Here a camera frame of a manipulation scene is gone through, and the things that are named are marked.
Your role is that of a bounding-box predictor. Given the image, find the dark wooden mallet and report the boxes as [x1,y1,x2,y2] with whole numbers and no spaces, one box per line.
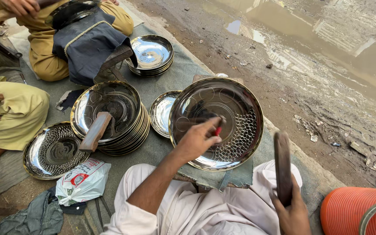
[274,131,294,207]

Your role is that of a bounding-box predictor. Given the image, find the white printed plastic bag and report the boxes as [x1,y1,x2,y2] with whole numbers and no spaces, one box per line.
[55,158,112,207]

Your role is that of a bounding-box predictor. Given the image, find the person's white clothing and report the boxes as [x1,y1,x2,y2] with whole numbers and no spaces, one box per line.
[101,159,303,235]

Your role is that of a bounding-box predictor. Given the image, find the torn dark cardboard scrap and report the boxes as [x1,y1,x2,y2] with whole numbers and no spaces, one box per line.
[55,88,86,112]

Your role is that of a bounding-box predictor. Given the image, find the brown wooden mallet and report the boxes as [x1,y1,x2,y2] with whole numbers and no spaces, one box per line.
[79,111,113,153]

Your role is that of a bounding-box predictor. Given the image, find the metal tongs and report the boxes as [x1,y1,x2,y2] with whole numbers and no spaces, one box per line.
[94,196,112,230]

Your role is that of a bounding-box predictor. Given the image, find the dark blue cloth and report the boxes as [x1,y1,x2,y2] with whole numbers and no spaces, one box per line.
[51,8,138,87]

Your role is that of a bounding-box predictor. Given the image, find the large half-patterned steel plate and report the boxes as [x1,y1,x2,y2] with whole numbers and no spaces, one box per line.
[168,77,265,172]

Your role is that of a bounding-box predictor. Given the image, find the person's left hand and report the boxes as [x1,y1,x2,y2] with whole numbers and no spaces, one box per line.
[174,116,223,161]

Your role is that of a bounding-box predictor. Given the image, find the red-handled metal punch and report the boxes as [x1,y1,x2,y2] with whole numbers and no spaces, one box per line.
[214,115,227,137]

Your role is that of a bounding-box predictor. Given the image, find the grey floor mat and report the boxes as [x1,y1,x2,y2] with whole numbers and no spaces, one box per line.
[0,23,326,235]

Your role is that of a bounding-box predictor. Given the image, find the crumpled grey cloth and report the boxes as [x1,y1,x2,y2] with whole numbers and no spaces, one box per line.
[0,187,65,235]

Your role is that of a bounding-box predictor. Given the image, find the grey-green folded cloth pad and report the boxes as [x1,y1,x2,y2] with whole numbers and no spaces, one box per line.
[177,156,254,192]

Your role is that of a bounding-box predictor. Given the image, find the fully patterned steel plate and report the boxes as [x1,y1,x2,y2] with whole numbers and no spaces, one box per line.
[22,121,91,181]

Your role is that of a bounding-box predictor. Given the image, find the tall stack of steel plates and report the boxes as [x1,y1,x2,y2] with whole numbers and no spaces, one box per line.
[70,81,151,156]

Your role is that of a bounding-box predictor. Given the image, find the brown wooden stake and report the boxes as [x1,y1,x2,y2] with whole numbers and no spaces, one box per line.
[93,44,134,84]

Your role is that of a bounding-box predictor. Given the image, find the steel plate with dark rim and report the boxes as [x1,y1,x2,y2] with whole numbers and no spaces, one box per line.
[44,0,102,30]

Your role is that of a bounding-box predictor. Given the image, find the orange ribbed container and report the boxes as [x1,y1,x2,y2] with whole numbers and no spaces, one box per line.
[320,187,376,235]

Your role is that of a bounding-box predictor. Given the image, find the small plain steel plate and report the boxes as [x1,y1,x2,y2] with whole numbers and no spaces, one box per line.
[149,90,183,138]

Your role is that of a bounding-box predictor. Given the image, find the person's right hand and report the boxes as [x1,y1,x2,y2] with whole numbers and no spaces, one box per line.
[269,175,312,235]

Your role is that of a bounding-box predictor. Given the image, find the short stack of steel plates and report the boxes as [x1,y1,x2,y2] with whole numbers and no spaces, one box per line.
[125,34,175,78]

